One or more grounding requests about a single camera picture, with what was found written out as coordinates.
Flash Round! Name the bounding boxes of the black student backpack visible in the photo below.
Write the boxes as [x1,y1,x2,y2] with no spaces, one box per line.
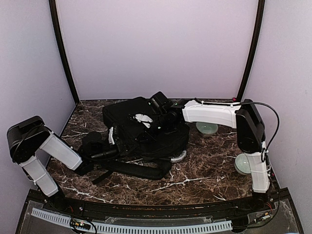
[91,92,190,180]

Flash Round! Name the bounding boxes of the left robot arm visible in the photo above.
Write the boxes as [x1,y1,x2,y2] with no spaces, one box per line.
[7,116,120,213]

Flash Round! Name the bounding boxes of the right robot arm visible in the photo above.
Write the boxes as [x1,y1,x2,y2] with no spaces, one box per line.
[132,98,270,212]

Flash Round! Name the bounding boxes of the far celadon bowl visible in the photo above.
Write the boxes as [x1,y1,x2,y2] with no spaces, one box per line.
[195,122,218,137]

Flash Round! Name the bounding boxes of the celadon bowl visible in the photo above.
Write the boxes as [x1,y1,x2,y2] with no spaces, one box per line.
[195,122,218,137]
[234,154,251,176]

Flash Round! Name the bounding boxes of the small circuit board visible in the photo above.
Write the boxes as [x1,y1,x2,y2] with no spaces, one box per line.
[70,219,92,230]

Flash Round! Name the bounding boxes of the near celadon bowl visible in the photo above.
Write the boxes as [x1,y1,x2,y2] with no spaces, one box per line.
[234,154,251,176]

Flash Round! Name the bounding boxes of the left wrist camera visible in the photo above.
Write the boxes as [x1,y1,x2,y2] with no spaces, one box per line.
[108,125,119,145]

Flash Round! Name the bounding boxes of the white slotted cable duct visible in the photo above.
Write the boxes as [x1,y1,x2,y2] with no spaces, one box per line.
[31,208,233,234]

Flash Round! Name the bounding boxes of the left black frame post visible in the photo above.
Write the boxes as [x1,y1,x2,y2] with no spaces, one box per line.
[48,0,80,105]

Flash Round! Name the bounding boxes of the black frame post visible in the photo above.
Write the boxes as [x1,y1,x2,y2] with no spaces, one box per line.
[48,0,80,105]
[235,0,265,102]

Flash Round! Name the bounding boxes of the right black frame post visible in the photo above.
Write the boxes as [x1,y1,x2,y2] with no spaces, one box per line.
[235,0,265,102]

